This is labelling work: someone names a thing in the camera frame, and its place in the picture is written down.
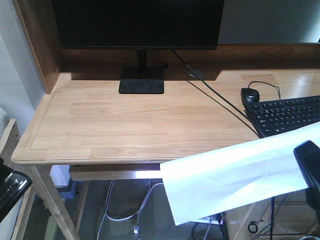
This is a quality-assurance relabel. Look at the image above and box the black mouse cable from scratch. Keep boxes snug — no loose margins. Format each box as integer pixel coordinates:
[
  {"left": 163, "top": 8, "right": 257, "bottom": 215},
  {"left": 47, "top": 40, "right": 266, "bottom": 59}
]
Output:
[{"left": 247, "top": 80, "right": 281, "bottom": 100}]

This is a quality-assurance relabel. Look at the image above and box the black monitor cable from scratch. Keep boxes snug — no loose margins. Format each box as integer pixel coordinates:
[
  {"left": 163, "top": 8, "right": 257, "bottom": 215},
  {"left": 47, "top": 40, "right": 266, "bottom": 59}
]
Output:
[{"left": 170, "top": 49, "right": 258, "bottom": 136}]

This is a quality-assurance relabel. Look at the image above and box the black computer monitor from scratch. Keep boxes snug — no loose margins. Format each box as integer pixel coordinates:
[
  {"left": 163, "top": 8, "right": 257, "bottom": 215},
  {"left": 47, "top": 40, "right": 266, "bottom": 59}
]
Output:
[{"left": 50, "top": 0, "right": 224, "bottom": 94}]

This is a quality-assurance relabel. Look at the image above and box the black orange stapler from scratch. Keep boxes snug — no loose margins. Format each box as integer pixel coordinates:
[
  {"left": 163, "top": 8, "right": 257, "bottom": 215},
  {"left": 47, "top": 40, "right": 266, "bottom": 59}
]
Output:
[{"left": 0, "top": 158, "right": 33, "bottom": 222}]

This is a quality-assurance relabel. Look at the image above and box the white paper sheet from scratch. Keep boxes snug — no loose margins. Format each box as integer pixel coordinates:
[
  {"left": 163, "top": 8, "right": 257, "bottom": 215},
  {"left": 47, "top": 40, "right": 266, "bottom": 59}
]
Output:
[{"left": 160, "top": 123, "right": 320, "bottom": 225}]

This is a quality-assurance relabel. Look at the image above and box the white power strip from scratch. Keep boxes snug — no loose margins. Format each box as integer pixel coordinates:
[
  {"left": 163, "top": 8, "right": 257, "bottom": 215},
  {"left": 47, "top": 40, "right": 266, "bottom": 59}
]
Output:
[{"left": 193, "top": 213, "right": 224, "bottom": 225}]

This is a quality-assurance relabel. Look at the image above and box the white floor loop cable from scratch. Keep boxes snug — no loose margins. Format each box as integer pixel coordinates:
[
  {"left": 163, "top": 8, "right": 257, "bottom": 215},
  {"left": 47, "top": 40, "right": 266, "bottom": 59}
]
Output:
[{"left": 96, "top": 178, "right": 166, "bottom": 240}]

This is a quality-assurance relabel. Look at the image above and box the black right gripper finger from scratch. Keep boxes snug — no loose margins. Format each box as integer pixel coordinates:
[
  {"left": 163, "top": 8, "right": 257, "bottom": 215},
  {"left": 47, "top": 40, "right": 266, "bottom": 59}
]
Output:
[{"left": 293, "top": 139, "right": 320, "bottom": 211}]

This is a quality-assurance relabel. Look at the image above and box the wooden desk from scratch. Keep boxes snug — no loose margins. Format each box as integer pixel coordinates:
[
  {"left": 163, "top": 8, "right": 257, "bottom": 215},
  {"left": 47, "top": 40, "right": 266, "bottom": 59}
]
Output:
[{"left": 10, "top": 0, "right": 320, "bottom": 240}]

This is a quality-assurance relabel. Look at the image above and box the black keyboard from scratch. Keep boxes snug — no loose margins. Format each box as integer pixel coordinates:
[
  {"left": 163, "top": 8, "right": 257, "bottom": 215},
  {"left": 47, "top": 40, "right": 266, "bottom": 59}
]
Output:
[{"left": 244, "top": 95, "right": 320, "bottom": 138}]

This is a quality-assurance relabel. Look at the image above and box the black computer mouse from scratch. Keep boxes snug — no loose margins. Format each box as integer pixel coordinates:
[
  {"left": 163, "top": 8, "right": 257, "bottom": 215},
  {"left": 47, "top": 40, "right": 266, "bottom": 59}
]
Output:
[{"left": 240, "top": 87, "right": 260, "bottom": 105}]

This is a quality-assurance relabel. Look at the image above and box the grey desk cable grommet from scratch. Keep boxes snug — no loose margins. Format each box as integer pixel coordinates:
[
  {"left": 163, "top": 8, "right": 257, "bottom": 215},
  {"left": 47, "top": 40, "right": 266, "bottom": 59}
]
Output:
[{"left": 188, "top": 70, "right": 203, "bottom": 78}]

